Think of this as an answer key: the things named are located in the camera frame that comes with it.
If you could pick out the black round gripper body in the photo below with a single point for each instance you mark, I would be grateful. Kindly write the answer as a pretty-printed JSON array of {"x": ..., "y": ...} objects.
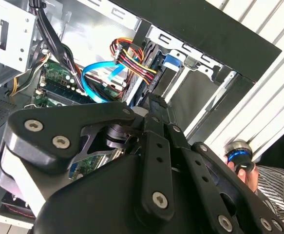
[{"x": 102, "y": 207}]

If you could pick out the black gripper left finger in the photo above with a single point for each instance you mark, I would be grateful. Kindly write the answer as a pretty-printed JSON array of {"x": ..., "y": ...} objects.
[{"x": 88, "y": 112}]

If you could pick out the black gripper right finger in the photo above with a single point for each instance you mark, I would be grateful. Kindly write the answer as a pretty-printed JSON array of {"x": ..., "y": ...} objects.
[{"x": 211, "y": 192}]

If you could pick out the person bare hand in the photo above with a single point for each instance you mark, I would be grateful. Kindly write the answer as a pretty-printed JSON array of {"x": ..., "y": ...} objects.
[{"x": 251, "y": 180}]

